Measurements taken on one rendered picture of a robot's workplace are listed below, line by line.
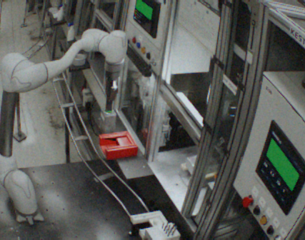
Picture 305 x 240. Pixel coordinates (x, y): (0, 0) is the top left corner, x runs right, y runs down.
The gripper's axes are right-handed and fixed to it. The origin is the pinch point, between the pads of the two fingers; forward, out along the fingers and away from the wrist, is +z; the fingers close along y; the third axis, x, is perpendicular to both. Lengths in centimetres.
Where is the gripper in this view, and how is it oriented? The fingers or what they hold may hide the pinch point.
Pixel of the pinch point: (108, 104)
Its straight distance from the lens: 232.8
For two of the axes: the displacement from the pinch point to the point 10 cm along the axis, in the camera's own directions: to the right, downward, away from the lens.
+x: -9.1, 1.3, -3.9
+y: -3.9, -5.7, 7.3
